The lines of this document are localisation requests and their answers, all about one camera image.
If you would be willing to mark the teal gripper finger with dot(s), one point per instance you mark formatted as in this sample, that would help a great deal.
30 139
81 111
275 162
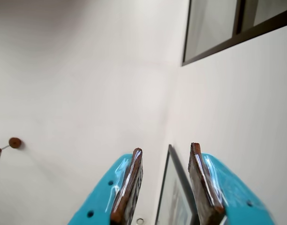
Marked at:
101 199
235 201

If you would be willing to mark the brown wooden ceiling rose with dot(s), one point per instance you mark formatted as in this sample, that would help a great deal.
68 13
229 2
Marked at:
15 142

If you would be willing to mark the dark framed interior window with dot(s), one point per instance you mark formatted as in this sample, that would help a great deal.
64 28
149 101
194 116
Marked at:
238 16

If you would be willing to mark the black framed wall picture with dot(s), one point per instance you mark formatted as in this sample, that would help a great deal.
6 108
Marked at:
176 199

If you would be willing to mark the small round ceiling spot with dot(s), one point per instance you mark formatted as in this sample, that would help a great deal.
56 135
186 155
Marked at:
140 220

